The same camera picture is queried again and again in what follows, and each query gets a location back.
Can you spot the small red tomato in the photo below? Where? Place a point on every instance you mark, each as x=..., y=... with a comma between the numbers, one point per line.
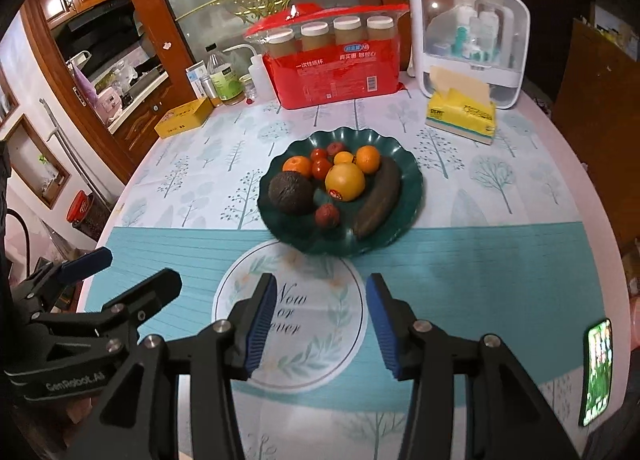
x=319, y=155

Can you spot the black range hood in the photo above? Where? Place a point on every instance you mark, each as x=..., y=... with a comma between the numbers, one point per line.
x=100, y=25

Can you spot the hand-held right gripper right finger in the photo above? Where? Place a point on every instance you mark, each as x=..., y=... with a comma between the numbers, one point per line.
x=382, y=325

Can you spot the yellow tissue pack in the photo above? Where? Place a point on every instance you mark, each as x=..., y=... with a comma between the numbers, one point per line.
x=460, y=115

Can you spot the large yellow orange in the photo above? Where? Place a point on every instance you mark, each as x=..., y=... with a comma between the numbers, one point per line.
x=345, y=182

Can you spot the small clear bottle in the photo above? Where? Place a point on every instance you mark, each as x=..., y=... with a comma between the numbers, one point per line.
x=206, y=89

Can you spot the red paper cup package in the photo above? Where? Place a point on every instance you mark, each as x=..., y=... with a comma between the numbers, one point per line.
x=325, y=75

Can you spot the red lychee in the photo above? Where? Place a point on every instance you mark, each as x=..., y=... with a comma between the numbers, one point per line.
x=327, y=215
x=336, y=147

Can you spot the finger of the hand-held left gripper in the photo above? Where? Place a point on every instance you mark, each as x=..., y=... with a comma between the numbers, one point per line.
x=85, y=264
x=150, y=292

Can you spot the white squeeze bottle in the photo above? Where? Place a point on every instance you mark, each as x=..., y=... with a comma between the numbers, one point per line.
x=259, y=80

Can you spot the brown wooden panel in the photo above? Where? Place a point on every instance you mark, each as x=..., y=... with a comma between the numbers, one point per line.
x=595, y=115

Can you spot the orange tangerine with stem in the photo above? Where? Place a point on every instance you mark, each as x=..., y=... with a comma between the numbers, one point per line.
x=368, y=159

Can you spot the dark brown avocado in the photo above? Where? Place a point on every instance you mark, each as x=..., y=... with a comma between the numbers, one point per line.
x=291, y=193

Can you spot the brown overripe banana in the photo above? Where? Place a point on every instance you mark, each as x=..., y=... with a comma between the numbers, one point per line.
x=377, y=204

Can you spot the tree print tablecloth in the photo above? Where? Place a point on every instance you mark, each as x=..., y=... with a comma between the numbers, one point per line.
x=500, y=265

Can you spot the flat yellow box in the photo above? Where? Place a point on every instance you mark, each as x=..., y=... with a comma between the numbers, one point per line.
x=182, y=118

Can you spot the stemless orange tangerine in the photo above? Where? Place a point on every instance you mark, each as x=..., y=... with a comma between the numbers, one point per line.
x=296, y=164

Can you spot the white clear storage box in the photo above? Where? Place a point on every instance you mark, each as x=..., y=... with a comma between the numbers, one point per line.
x=425, y=40

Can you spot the beige jar with white lid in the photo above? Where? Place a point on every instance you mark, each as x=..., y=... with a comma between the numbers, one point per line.
x=347, y=31
x=381, y=28
x=283, y=43
x=316, y=36

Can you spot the smartphone with lit screen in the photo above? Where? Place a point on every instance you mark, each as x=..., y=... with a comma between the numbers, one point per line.
x=597, y=375

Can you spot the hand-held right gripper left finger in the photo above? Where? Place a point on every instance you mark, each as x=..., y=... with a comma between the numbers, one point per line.
x=260, y=325

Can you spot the dark green wavy plate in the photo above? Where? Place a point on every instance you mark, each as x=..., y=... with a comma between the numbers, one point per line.
x=400, y=212

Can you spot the small white carton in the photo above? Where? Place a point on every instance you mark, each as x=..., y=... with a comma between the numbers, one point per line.
x=194, y=75

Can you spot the small glass jar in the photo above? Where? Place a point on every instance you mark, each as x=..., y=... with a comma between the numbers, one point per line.
x=249, y=90

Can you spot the green label bottle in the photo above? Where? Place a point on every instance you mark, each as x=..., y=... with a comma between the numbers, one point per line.
x=225, y=83

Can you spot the yellow tomato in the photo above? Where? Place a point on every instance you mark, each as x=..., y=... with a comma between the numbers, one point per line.
x=344, y=158

